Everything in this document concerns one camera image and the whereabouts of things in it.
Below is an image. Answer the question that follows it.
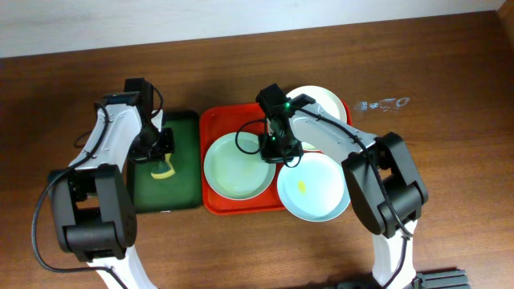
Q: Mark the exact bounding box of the yellow green sponge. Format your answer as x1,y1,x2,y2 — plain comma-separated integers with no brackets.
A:
150,153,175,180

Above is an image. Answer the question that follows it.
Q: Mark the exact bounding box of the pale green plate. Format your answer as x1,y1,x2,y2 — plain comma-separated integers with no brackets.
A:
203,132,276,201

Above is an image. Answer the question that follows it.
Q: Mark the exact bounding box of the light blue plate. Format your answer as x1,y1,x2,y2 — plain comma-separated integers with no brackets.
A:
276,153,350,222

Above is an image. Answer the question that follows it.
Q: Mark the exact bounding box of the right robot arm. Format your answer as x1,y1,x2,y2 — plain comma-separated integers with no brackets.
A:
255,83,428,288

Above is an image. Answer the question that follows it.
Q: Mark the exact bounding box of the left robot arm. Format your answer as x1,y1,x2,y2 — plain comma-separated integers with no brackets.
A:
45,78,174,288

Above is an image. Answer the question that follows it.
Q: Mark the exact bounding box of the dark green tray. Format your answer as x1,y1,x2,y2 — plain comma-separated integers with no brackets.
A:
127,111,202,214

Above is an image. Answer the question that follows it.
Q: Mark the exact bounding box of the cream white plate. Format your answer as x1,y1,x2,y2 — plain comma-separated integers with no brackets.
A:
286,85,351,152

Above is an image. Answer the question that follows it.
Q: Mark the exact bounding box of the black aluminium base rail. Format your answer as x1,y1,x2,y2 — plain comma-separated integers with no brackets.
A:
322,268,471,289

